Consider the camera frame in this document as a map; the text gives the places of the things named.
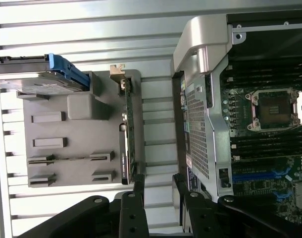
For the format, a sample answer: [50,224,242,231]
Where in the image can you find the grey plastic parts rack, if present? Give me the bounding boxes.
[16,70,147,189]

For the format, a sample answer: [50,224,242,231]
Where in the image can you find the CPU socket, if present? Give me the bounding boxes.
[245,88,301,131]

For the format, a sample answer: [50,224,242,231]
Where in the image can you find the open Dell PC case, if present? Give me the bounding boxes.
[170,13,302,231]

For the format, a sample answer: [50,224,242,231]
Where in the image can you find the blue expansion slot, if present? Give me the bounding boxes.
[232,173,292,183]

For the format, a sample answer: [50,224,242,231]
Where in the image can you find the hard disk in blue carrier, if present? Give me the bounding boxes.
[0,53,90,95]

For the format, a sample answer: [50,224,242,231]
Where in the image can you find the green motherboard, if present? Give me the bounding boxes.
[219,63,302,224]

